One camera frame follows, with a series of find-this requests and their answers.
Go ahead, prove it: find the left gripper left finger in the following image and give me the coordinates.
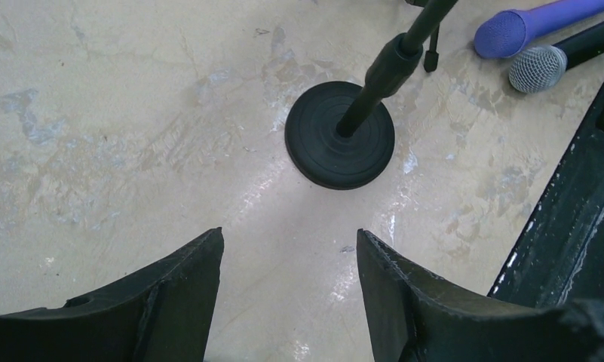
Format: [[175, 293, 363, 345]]
[[0, 228, 224, 361]]

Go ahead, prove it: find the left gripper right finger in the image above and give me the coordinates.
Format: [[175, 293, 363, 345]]
[[357, 229, 604, 361]]

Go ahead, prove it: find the purple mic black stand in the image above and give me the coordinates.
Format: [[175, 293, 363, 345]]
[[284, 1, 456, 190]]

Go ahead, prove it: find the black silver microphone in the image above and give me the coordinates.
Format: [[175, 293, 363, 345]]
[[508, 21, 604, 94]]

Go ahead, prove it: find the purple microphone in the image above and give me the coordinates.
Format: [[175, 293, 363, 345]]
[[474, 0, 604, 59]]

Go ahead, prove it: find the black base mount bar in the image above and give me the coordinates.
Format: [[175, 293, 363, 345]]
[[488, 81, 604, 308]]

